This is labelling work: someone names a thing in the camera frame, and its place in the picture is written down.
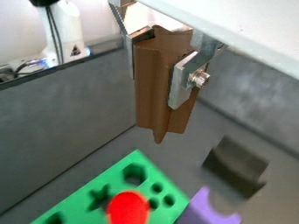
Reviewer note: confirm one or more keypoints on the green shape sorter block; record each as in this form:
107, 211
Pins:
132, 174

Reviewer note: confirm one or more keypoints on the red cylinder peg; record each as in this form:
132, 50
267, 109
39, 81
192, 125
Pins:
128, 208

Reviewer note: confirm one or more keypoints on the purple notched block peg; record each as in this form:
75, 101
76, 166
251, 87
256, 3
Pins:
200, 213

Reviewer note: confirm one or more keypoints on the black curved fixture stand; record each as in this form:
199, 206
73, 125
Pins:
236, 166

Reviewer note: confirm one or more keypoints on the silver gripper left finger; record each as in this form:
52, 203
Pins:
141, 34

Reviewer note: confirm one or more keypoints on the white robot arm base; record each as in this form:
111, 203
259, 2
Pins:
60, 20

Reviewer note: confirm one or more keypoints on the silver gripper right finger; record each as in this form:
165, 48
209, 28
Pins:
188, 72

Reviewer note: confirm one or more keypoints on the brown star prism peg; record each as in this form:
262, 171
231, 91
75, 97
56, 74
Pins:
156, 55

